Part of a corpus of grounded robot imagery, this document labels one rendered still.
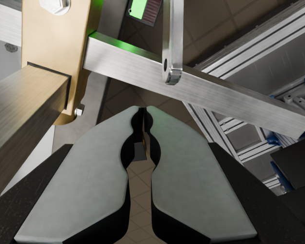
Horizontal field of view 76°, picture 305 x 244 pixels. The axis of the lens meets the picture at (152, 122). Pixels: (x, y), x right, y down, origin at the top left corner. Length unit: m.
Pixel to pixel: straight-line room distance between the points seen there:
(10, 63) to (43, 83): 0.34
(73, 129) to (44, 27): 0.27
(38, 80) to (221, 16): 0.98
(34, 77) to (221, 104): 0.18
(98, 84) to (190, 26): 0.76
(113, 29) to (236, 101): 0.21
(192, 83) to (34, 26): 0.15
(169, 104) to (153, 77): 0.98
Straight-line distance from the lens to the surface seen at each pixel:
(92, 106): 0.39
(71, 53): 0.19
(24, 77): 0.18
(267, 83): 1.04
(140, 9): 0.33
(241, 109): 0.24
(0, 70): 0.53
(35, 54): 0.20
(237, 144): 1.17
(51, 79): 0.19
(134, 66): 0.19
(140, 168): 1.49
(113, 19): 0.34
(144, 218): 2.00
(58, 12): 0.19
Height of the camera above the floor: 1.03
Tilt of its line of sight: 57 degrees down
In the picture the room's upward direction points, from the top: 178 degrees clockwise
